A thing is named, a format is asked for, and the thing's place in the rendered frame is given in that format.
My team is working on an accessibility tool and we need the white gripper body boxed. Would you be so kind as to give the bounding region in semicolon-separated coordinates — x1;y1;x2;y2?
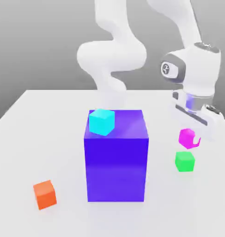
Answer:
170;103;225;142

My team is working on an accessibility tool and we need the small magenta cube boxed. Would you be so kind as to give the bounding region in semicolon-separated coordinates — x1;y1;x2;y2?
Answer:
178;128;201;150

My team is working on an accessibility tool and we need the small green cube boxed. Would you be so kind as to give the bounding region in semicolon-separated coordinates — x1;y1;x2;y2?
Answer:
175;151;195;173

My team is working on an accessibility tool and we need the small cyan cube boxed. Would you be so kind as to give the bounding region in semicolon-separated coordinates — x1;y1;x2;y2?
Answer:
88;108;116;137

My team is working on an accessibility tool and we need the small orange cube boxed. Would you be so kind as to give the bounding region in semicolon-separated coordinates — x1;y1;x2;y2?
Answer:
33;179;57;211

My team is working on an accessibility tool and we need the large blue box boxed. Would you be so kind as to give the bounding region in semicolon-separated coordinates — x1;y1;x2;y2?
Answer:
84;109;149;203

